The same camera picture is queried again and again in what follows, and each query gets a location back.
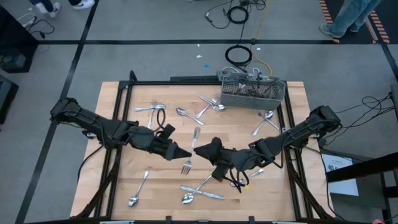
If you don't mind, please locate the white printed paper sheet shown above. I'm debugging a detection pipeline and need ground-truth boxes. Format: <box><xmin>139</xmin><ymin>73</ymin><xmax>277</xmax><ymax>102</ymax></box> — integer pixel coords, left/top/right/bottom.
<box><xmin>321</xmin><ymin>153</ymin><xmax>360</xmax><ymax>197</ymax></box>

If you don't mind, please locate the grey power strip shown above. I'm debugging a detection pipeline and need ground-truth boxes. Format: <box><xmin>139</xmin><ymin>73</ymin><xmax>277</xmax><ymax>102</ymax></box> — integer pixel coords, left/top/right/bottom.
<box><xmin>216</xmin><ymin>69</ymin><xmax>272</xmax><ymax>82</ymax></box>

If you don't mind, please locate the silver fork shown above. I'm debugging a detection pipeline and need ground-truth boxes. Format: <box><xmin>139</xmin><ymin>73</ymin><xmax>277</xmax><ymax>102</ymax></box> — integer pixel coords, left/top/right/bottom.
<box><xmin>180</xmin><ymin>126</ymin><xmax>201</xmax><ymax>175</ymax></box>
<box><xmin>146</xmin><ymin>99</ymin><xmax>158</xmax><ymax>130</ymax></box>
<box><xmin>195</xmin><ymin>95</ymin><xmax>220</xmax><ymax>119</ymax></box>
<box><xmin>254</xmin><ymin>110</ymin><xmax>280</xmax><ymax>131</ymax></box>
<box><xmin>198</xmin><ymin>95</ymin><xmax>220</xmax><ymax>110</ymax></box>

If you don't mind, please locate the black flat bar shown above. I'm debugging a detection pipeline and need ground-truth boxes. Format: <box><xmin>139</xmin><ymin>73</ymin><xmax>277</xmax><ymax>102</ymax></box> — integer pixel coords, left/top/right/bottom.
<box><xmin>170</xmin><ymin>75</ymin><xmax>222</xmax><ymax>83</ymax></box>

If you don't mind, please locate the yellow floor cable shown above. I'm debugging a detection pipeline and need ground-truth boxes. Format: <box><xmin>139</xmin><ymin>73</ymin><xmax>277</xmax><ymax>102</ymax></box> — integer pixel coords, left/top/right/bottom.
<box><xmin>249</xmin><ymin>0</ymin><xmax>274</xmax><ymax>75</ymax></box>

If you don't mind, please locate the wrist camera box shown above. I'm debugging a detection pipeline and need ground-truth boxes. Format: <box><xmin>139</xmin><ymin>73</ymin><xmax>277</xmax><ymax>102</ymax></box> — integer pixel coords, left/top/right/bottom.
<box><xmin>212</xmin><ymin>164</ymin><xmax>230</xmax><ymax>183</ymax></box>
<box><xmin>160</xmin><ymin>123</ymin><xmax>177</xmax><ymax>141</ymax></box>

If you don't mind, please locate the black metal stand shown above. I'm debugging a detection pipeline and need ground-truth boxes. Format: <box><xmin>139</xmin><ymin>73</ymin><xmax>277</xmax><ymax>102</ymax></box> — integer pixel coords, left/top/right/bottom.
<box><xmin>325</xmin><ymin>151</ymin><xmax>398</xmax><ymax>224</ymax></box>

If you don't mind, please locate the white floor cable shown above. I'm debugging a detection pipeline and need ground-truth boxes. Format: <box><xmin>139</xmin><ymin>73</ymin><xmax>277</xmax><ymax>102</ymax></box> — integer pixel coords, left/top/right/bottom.
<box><xmin>17</xmin><ymin>12</ymin><xmax>37</xmax><ymax>29</ymax></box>

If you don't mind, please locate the black floor cable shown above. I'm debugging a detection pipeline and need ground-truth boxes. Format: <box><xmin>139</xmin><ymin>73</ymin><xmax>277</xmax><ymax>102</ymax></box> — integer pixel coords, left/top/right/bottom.
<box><xmin>24</xmin><ymin>18</ymin><xmax>55</xmax><ymax>40</ymax></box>
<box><xmin>320</xmin><ymin>92</ymin><xmax>396</xmax><ymax>147</ymax></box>

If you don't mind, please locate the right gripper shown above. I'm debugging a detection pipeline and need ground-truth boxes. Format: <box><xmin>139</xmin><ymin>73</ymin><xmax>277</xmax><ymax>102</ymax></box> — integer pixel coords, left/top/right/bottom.
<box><xmin>193</xmin><ymin>136</ymin><xmax>259</xmax><ymax>172</ymax></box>

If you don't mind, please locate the person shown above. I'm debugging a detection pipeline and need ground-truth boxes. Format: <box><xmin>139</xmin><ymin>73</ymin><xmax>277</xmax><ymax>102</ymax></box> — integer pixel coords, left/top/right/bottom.
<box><xmin>318</xmin><ymin>0</ymin><xmax>382</xmax><ymax>39</ymax></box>
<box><xmin>29</xmin><ymin>0</ymin><xmax>96</xmax><ymax>19</ymax></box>

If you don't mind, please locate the black cable bundle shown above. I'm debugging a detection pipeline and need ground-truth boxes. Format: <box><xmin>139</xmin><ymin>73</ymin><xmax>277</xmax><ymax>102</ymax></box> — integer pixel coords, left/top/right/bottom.
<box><xmin>204</xmin><ymin>0</ymin><xmax>268</xmax><ymax>30</ymax></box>

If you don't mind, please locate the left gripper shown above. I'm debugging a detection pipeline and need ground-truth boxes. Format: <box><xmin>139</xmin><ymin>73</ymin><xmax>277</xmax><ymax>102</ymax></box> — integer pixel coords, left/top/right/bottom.
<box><xmin>127</xmin><ymin>124</ymin><xmax>193</xmax><ymax>161</ymax></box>

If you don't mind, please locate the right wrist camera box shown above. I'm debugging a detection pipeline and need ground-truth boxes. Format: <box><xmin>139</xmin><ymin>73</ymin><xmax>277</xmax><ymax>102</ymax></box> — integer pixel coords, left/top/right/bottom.
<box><xmin>212</xmin><ymin>164</ymin><xmax>230</xmax><ymax>183</ymax></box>

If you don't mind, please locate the coiled black cable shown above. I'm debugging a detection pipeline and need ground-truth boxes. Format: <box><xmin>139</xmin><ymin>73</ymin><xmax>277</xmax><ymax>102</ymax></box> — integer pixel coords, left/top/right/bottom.
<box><xmin>224</xmin><ymin>45</ymin><xmax>253</xmax><ymax>67</ymax></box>

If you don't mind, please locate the black cabinet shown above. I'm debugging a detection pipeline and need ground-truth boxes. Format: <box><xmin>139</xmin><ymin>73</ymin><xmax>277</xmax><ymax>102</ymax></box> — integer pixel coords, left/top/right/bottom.
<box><xmin>0</xmin><ymin>6</ymin><xmax>40</xmax><ymax>74</ymax></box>
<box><xmin>0</xmin><ymin>74</ymin><xmax>19</xmax><ymax>125</ymax></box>

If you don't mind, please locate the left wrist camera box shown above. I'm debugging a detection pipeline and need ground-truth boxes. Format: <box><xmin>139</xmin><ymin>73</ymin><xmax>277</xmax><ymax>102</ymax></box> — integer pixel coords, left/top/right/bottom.
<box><xmin>160</xmin><ymin>123</ymin><xmax>177</xmax><ymax>141</ymax></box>

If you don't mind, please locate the grey mesh cutlery basket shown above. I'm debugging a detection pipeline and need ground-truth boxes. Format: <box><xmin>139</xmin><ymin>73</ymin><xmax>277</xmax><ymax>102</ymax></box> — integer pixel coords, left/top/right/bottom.
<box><xmin>220</xmin><ymin>73</ymin><xmax>286</xmax><ymax>111</ymax></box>

